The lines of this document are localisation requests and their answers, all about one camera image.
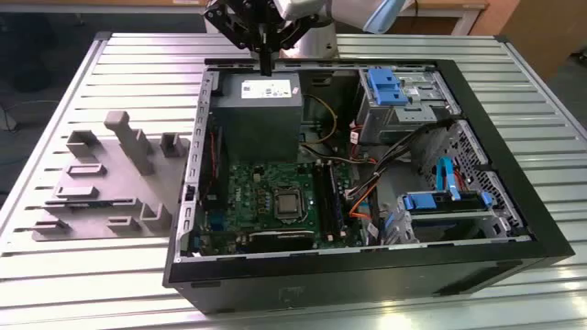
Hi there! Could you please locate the metal drive cage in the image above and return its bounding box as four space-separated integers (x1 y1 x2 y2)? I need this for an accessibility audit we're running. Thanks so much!
357 67 463 145

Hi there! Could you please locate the blue plastic drive carrier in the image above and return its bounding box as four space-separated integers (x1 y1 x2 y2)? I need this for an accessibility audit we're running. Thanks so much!
366 68 413 106

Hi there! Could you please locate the thin red wire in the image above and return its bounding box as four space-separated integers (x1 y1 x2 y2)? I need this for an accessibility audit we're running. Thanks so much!
202 132 220 199

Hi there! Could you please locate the black open PC case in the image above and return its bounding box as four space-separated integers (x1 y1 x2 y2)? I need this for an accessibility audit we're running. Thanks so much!
163 58 577 316

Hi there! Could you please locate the black office chair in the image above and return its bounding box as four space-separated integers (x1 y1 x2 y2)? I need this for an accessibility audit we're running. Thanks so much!
0 13 60 94

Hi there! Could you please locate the yellow wire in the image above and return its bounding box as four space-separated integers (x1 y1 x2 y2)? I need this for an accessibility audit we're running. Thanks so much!
302 94 339 144

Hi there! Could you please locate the green RAM stick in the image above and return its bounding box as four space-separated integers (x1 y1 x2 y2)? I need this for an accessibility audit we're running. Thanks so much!
44 198 138 209
327 161 349 238

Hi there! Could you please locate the grey parts rack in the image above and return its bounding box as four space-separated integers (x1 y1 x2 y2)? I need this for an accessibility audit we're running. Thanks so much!
31 110 192 241

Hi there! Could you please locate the brown wooden panel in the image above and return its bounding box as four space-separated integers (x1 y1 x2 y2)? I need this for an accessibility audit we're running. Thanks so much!
467 0 510 35

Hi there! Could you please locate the green Dell motherboard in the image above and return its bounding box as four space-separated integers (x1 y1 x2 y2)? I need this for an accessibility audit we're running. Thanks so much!
199 159 369 257

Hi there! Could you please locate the wooden cabinet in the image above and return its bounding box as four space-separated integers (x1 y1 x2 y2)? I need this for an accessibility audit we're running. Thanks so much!
498 0 587 83

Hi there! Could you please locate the blue SATA cable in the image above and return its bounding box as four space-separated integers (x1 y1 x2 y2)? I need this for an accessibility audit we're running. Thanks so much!
435 156 463 202

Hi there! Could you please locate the red wires white connector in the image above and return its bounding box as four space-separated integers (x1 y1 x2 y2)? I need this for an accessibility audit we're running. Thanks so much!
346 118 378 164

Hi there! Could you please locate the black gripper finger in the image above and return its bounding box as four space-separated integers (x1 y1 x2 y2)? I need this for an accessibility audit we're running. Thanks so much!
204 1 268 76
266 15 322 76

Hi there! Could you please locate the orange wire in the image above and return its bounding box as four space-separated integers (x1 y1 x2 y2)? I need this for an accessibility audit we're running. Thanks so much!
349 185 382 219

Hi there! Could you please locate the silver CPU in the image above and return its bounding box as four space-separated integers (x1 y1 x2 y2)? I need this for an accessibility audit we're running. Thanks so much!
275 194 302 213

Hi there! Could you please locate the white frame desk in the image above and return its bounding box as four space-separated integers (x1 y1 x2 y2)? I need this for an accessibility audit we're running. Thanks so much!
0 0 490 35

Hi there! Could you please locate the grey power supply unit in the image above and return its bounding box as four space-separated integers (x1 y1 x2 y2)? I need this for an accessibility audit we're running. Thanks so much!
208 70 307 162

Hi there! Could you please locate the metal disk bay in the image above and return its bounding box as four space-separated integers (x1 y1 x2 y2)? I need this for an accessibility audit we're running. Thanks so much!
383 190 533 247

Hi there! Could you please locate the black cable bundle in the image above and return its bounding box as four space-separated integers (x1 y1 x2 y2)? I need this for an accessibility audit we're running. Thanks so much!
346 118 455 200

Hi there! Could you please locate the black graphics card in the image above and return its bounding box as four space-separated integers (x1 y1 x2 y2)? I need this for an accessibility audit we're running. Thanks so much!
247 230 318 254

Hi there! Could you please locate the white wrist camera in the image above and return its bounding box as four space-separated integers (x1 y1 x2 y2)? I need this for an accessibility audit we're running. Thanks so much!
276 0 322 21

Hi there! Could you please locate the hard disk in blue carrier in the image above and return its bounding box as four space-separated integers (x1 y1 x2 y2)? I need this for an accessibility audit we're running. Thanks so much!
402 191 495 216

